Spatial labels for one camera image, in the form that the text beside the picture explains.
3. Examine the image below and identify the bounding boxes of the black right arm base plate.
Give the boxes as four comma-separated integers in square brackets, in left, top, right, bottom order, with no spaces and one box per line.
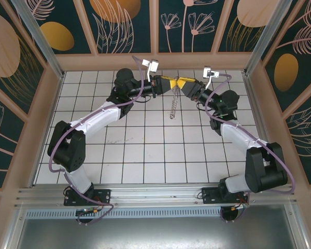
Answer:
[201,187,225,206]

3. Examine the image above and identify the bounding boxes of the panel orange oval pink feathers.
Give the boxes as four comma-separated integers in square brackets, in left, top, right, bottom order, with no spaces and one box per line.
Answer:
[264,0,311,112]

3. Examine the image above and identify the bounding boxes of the slotted grey cable duct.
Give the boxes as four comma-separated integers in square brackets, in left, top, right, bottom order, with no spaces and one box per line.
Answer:
[24,209,223,220]

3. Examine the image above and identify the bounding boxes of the panel pale circle gold lines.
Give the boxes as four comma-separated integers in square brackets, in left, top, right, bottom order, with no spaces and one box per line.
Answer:
[217,0,274,52]

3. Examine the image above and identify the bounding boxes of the grey metal sheet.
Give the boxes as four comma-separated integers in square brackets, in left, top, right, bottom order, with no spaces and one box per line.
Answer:
[15,217,300,249]

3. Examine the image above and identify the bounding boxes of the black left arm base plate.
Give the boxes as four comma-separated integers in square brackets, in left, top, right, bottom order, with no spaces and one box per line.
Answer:
[64,188,111,207]

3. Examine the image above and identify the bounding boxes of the panel single pink flower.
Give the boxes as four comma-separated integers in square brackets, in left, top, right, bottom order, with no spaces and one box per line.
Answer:
[0,77,26,187]

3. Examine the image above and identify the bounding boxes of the aluminium corner post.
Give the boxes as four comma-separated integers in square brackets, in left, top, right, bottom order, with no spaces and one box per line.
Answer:
[10,0,66,78]
[243,0,298,77]

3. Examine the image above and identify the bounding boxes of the aluminium table edge rail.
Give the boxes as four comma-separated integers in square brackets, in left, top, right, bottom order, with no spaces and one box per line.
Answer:
[243,72,283,188]

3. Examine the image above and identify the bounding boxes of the panel with pink flowers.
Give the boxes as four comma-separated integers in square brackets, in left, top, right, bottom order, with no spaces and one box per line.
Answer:
[158,0,230,54]

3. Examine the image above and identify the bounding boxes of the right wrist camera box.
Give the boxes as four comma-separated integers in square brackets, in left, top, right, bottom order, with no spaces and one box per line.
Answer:
[202,66,220,90]

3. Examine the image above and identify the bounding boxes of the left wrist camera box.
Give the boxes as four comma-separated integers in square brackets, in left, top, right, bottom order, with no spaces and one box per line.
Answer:
[142,59,160,81]

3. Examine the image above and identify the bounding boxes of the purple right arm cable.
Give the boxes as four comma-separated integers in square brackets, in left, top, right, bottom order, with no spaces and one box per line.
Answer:
[204,74,295,223]

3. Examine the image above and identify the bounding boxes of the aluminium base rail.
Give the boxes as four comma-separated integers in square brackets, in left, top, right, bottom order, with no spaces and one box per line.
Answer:
[14,183,299,210]

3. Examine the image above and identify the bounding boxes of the controller board with connectors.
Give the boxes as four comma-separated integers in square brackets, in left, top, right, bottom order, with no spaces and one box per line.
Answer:
[76,207,101,217]

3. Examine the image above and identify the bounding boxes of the connector with coloured wires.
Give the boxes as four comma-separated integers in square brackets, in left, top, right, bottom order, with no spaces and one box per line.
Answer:
[230,202,250,211]

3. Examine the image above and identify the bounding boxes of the panel orange circle with leaves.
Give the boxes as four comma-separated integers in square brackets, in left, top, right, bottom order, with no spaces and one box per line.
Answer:
[82,0,151,54]

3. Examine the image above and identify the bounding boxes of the panel with pink feathers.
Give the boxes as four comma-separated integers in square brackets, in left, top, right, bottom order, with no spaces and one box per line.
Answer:
[285,100,311,185]

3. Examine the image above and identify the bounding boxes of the panel with orange oval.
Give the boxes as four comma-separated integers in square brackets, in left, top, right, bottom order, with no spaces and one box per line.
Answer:
[28,0,97,55]

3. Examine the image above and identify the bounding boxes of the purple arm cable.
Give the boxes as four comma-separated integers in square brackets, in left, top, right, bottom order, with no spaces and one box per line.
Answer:
[204,74,295,223]
[48,55,146,226]

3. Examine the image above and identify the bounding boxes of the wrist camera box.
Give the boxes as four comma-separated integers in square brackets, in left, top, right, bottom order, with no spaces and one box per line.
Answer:
[202,66,220,90]
[142,59,160,81]

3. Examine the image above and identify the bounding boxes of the panel large pale circle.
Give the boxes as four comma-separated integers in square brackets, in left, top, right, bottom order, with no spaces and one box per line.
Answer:
[0,0,46,117]

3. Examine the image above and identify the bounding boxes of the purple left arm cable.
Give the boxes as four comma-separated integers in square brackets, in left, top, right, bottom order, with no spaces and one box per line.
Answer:
[48,55,146,226]

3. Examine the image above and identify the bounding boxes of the silver keyring with chain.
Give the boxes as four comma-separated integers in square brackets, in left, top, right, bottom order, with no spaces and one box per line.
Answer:
[168,76,182,121]

